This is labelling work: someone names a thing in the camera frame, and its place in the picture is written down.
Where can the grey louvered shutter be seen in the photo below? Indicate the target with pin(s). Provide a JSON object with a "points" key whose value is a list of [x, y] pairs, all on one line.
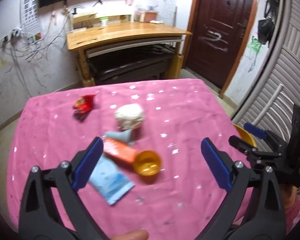
{"points": [[283, 65]]}

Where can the orange plastic cup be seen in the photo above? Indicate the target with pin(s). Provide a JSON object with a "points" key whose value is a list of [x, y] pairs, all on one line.
{"points": [[147, 163]]}

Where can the dark brown door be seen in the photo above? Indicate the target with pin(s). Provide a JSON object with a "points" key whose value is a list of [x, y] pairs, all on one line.
{"points": [[220, 29]]}

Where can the right hand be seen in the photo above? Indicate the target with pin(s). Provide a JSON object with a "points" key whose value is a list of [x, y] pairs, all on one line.
{"points": [[289, 193]]}

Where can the left hand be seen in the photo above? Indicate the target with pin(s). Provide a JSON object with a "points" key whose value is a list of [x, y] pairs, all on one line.
{"points": [[133, 235]]}

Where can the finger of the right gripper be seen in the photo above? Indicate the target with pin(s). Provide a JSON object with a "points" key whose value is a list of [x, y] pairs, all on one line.
{"points": [[270, 138], [254, 156]]}

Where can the light blue wrapper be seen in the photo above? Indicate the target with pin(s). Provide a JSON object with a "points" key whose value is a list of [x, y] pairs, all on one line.
{"points": [[109, 181]]}

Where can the wooden desk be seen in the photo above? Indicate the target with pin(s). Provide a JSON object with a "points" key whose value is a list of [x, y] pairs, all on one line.
{"points": [[96, 41]]}

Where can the white power strip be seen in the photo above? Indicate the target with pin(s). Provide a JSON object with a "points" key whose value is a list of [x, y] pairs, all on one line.
{"points": [[12, 36]]}

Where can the red snack wrapper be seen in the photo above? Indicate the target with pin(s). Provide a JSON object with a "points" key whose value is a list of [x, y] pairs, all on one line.
{"points": [[83, 106]]}

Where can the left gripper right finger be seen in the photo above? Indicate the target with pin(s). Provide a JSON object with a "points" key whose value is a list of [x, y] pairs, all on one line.
{"points": [[253, 207]]}

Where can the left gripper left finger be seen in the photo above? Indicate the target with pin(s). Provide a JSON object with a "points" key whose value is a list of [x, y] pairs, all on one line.
{"points": [[38, 215]]}

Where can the white metal chair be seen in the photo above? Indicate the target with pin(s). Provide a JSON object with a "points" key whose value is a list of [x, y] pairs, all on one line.
{"points": [[272, 109]]}

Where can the black hanging bag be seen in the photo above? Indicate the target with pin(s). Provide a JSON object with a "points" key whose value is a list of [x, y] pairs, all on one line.
{"points": [[266, 26]]}

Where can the orange box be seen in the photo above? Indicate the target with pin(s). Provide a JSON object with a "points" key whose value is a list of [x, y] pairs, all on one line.
{"points": [[119, 150]]}

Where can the eye chart poster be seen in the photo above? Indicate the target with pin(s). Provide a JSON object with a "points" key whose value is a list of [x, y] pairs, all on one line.
{"points": [[30, 23]]}

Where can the pink star tablecloth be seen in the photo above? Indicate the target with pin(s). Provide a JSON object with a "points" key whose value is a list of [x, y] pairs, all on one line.
{"points": [[152, 132]]}

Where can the white tissue ball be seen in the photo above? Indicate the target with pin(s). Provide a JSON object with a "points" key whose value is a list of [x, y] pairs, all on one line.
{"points": [[129, 116]]}

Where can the yellow plastic basin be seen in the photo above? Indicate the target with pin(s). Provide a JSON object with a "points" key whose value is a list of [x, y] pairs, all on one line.
{"points": [[245, 136]]}

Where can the pink box on desk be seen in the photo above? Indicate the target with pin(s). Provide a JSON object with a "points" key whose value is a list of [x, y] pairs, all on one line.
{"points": [[147, 16]]}

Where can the white green jar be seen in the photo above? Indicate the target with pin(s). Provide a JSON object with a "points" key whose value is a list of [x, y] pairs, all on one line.
{"points": [[104, 21]]}

